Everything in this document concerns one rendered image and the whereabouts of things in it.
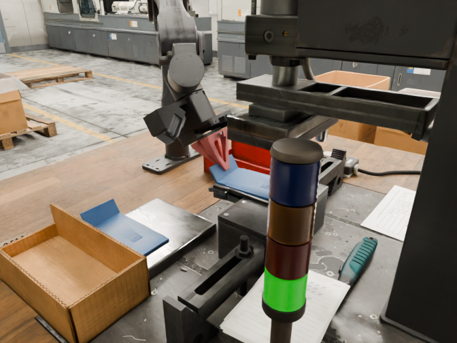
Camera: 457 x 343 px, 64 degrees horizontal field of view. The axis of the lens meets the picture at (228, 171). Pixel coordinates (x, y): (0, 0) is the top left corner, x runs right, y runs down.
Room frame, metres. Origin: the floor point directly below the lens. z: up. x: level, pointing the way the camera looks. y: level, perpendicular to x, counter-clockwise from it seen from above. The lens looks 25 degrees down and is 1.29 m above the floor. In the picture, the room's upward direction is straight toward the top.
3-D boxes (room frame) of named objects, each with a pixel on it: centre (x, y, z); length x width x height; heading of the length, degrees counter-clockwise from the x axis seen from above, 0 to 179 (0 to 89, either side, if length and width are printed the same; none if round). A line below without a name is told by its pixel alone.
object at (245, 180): (0.59, -0.05, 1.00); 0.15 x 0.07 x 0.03; 54
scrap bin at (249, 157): (0.80, -0.07, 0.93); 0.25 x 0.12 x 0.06; 53
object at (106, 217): (0.53, 0.18, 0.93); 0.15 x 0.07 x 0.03; 52
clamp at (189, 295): (0.38, 0.00, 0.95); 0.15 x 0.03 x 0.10; 143
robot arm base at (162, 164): (0.91, 0.14, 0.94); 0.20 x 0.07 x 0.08; 143
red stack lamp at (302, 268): (0.25, -0.05, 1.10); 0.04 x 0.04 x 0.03
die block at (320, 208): (0.54, -0.08, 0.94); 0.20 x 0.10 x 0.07; 143
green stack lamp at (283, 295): (0.25, -0.05, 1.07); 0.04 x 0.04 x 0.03
